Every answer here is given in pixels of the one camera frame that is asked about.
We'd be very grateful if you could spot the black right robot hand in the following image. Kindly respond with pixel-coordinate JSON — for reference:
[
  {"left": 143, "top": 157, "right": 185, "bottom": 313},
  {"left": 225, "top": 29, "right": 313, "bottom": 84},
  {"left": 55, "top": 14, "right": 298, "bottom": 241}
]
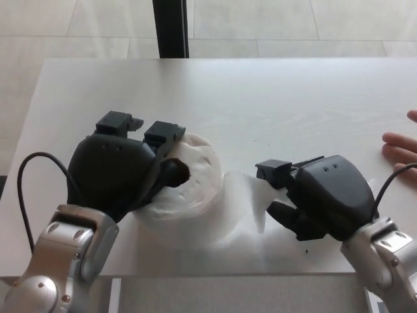
[{"left": 255, "top": 155, "right": 381, "bottom": 243}]

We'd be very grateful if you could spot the bare person hand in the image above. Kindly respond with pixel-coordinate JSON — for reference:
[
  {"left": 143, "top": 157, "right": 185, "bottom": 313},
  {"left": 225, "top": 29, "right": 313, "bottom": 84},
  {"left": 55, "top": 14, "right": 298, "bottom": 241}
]
[{"left": 381, "top": 110, "right": 417, "bottom": 179}]

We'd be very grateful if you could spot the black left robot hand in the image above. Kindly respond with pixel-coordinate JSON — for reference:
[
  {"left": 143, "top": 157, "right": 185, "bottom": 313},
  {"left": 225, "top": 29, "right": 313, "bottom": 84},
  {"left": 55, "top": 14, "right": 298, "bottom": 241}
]
[{"left": 66, "top": 110, "right": 192, "bottom": 224}]

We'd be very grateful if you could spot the white toilet paper roll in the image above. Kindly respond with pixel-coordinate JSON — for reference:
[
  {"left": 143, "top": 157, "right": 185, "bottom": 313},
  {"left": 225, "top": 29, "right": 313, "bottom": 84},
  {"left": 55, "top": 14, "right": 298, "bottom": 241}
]
[{"left": 132, "top": 131, "right": 293, "bottom": 252}]

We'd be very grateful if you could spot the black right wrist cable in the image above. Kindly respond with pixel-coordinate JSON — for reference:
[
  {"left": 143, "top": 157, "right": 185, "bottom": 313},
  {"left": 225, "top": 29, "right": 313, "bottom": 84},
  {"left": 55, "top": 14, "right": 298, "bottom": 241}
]
[{"left": 373, "top": 162, "right": 417, "bottom": 211}]

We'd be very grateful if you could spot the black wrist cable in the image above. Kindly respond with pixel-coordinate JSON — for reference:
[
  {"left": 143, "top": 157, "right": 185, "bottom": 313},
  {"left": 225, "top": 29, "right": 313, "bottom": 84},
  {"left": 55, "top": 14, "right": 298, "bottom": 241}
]
[
  {"left": 17, "top": 151, "right": 86, "bottom": 252},
  {"left": 373, "top": 162, "right": 417, "bottom": 211}
]

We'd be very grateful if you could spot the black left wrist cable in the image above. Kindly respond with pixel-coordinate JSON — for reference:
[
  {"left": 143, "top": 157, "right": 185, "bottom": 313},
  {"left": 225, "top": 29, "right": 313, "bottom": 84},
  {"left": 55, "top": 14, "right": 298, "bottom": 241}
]
[{"left": 17, "top": 151, "right": 86, "bottom": 252}]

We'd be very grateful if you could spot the black vertical post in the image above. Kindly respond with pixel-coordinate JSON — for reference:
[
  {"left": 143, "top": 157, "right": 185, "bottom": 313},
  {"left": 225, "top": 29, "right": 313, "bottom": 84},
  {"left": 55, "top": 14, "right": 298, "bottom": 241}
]
[{"left": 152, "top": 0, "right": 191, "bottom": 60}]

